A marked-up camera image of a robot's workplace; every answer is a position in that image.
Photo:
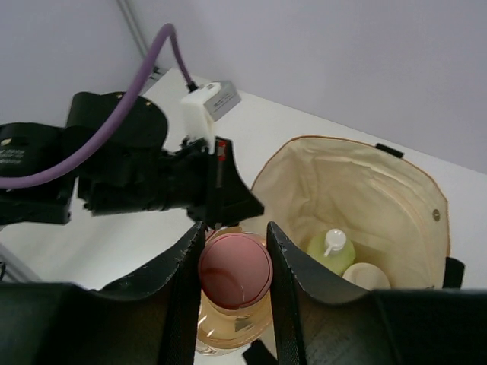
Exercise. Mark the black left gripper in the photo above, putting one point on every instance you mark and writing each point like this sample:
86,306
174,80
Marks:
132,172

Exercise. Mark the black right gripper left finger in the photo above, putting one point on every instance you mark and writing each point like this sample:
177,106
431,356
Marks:
148,316

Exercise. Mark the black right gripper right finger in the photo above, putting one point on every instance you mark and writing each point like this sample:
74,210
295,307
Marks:
320,318

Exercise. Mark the cream cylindrical jar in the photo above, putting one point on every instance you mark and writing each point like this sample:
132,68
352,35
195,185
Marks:
367,276

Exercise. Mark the green pump bottle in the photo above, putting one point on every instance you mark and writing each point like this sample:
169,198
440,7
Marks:
333,250

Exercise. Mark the orange bottle with pink cap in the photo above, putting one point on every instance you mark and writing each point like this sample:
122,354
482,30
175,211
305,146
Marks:
235,272

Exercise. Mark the tan canvas tote bag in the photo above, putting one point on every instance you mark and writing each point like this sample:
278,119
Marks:
394,213

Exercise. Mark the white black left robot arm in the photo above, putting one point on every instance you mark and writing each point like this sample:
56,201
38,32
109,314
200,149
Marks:
28,148

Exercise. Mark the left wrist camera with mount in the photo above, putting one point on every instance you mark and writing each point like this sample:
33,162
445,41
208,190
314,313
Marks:
203,107

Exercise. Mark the left aluminium corner post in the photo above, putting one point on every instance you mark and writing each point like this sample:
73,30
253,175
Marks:
129,15

